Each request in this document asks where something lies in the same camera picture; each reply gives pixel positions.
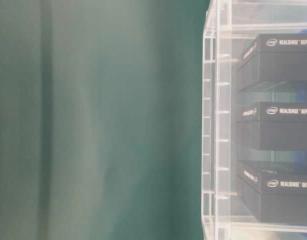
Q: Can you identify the black realsense box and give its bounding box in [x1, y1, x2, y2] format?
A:
[236, 161, 307, 226]
[236, 32, 307, 92]
[236, 101, 307, 152]

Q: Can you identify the clear plastic storage case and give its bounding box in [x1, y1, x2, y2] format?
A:
[201, 0, 307, 240]

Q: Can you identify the green table cloth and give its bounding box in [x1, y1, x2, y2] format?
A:
[0, 0, 209, 240]

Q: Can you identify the blue foam liner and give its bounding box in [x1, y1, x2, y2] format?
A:
[294, 29, 307, 239]

